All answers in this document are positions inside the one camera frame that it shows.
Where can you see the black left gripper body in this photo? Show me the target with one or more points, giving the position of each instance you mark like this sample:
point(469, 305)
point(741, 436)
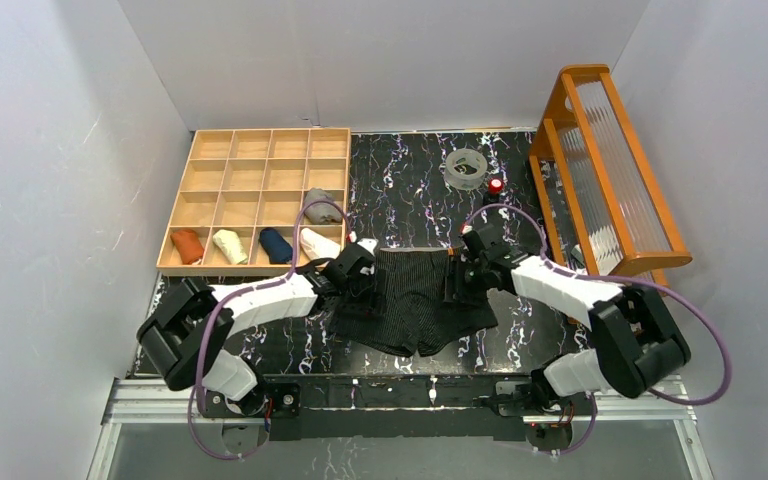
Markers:
point(363, 273)

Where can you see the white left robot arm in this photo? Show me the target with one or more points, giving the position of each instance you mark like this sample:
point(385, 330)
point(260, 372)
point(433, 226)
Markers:
point(184, 338)

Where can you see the black striped underwear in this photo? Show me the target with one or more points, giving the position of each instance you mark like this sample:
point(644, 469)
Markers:
point(402, 311)

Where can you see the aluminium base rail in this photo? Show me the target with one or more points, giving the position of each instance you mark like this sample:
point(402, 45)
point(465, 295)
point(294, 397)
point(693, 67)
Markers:
point(393, 428)

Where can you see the clear tape roll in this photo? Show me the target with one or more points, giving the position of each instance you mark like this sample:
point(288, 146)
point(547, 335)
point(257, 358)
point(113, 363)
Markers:
point(465, 169)

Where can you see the grey beige underwear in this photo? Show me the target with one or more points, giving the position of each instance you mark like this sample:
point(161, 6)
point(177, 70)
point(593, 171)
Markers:
point(320, 207)

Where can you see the rolled blue underwear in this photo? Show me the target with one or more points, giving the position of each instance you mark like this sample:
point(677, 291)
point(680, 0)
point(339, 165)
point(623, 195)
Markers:
point(276, 247)

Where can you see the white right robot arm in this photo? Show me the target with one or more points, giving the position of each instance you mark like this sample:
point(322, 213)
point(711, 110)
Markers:
point(635, 340)

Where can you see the rolled orange underwear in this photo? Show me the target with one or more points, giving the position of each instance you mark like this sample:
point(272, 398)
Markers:
point(188, 245)

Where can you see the red small cap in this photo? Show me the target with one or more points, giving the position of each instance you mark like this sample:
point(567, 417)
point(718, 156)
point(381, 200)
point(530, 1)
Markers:
point(495, 187)

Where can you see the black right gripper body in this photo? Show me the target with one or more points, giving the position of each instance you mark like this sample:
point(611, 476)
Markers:
point(462, 273)

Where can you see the orange wooden rack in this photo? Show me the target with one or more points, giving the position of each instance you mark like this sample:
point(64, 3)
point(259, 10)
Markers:
point(602, 205)

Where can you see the rolled cream underwear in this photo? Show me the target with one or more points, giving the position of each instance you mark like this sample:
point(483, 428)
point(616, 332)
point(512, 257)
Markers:
point(231, 246)

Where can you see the wooden compartment tray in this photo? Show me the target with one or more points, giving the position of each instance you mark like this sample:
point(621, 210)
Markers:
point(246, 180)

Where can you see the rolled white underwear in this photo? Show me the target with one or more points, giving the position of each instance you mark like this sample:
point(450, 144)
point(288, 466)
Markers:
point(316, 246)

